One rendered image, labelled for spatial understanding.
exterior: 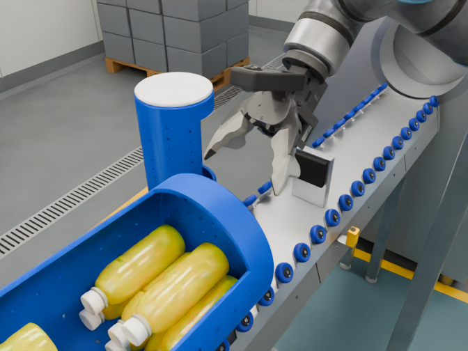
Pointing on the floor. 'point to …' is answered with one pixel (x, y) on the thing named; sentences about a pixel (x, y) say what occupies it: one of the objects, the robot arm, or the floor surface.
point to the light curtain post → (434, 252)
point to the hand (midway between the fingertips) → (233, 175)
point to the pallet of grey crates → (176, 36)
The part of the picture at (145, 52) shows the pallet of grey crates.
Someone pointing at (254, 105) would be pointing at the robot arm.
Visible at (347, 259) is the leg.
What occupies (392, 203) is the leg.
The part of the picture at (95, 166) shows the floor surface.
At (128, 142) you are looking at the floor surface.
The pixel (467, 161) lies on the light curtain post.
